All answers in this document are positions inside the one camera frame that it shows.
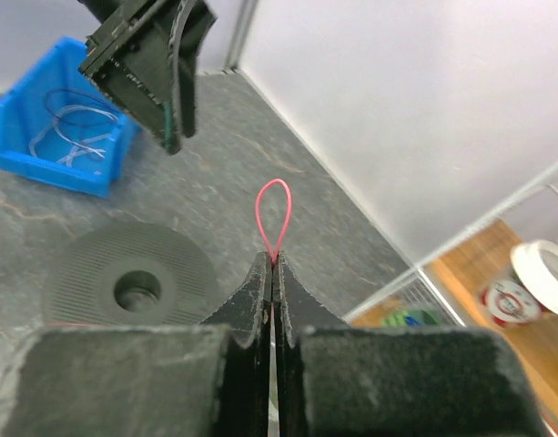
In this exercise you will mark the white wire wooden shelf rack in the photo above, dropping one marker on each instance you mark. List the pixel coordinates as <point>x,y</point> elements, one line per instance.
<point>454,273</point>

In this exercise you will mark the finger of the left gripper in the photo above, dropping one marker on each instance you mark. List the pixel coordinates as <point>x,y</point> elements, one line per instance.
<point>190,27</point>
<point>138,79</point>

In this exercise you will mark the grey filament spool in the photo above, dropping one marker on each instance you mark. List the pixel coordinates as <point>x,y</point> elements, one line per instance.
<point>132,273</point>

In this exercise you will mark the white lidded paper cup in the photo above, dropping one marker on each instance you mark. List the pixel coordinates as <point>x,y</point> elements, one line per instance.
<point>525,291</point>

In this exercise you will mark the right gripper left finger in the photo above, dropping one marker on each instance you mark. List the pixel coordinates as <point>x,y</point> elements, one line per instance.
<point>209,379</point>

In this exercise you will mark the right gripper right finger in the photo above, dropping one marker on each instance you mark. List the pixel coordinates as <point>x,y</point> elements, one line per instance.
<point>336,380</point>

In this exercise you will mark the blue plastic bin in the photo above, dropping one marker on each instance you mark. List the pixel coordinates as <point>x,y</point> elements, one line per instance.
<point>56,128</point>

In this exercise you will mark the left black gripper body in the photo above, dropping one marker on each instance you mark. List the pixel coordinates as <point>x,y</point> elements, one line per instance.
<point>115,18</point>

